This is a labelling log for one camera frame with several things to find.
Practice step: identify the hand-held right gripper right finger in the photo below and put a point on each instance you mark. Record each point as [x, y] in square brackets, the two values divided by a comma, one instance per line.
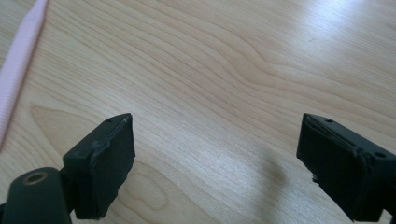
[339, 174]

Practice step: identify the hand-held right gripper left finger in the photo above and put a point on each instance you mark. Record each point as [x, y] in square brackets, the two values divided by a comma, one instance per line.
[102, 168]

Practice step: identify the pink ribbed strip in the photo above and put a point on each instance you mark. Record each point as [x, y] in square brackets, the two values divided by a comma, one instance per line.
[15, 68]

